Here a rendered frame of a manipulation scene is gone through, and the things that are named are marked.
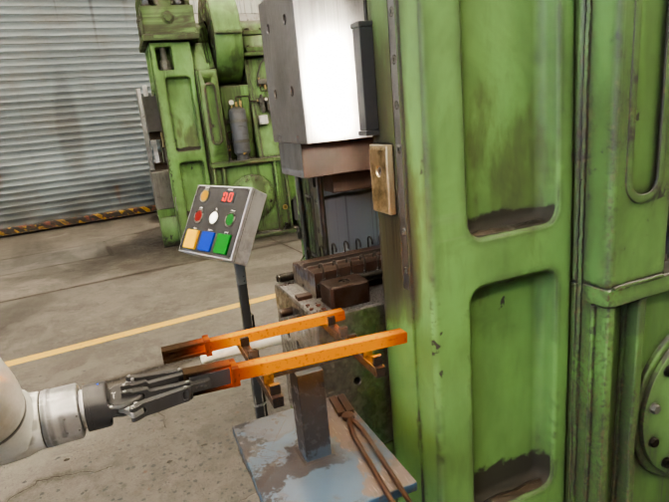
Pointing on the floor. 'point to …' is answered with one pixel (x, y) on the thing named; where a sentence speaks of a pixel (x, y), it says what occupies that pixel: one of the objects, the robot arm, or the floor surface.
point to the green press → (210, 112)
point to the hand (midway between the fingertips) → (209, 376)
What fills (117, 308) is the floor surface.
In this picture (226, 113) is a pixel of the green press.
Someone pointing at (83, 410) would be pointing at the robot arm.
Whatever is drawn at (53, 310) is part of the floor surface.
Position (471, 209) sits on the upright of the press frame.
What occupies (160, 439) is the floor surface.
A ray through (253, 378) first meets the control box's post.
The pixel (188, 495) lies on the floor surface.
